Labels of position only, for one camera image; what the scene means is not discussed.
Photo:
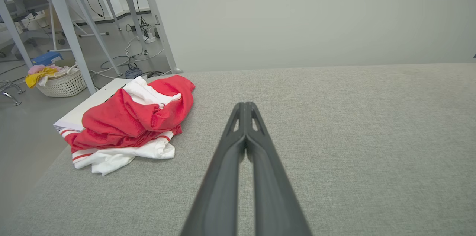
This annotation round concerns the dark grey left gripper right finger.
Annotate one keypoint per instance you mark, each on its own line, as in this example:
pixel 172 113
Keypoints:
pixel 273 198

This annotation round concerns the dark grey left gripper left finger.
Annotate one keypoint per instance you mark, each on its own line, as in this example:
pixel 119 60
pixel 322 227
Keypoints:
pixel 219 191

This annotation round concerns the red and white shirt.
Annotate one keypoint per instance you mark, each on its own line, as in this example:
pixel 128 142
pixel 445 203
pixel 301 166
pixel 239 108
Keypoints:
pixel 122 120

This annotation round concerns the grey fabric covered surface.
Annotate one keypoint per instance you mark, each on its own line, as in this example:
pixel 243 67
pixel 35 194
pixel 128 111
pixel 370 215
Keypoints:
pixel 353 146

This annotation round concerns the white flat board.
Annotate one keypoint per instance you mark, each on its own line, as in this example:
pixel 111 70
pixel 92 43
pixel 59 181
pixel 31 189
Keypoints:
pixel 89 105

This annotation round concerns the white power strip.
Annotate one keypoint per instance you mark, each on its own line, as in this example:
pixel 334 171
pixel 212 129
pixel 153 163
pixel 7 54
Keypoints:
pixel 149 38

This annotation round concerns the thick white metal table leg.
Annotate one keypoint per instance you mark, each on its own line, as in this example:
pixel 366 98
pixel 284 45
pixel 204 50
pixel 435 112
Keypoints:
pixel 15 31
pixel 158 20
pixel 67 24

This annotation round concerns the white woven laundry basket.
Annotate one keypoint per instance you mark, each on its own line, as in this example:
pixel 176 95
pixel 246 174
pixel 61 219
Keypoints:
pixel 65 85

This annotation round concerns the white cloth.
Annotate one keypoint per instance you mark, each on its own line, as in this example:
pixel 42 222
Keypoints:
pixel 62 72

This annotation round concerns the thin white metal table leg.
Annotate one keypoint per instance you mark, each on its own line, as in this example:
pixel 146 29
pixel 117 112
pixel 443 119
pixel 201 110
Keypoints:
pixel 130 3
pixel 89 20

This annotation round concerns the yellow cloth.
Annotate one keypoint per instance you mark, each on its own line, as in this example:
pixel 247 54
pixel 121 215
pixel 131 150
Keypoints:
pixel 37 76

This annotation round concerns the blue box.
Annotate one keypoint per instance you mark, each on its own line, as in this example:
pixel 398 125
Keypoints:
pixel 46 58

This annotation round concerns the pink cloth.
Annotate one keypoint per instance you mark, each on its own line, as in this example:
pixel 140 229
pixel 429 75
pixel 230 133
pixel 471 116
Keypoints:
pixel 36 68

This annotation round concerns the chrome chair base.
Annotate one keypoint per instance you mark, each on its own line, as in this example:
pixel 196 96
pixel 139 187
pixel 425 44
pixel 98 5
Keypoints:
pixel 11 91

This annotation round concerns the grey office chair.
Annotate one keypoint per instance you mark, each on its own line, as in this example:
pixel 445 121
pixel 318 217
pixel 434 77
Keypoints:
pixel 29 5

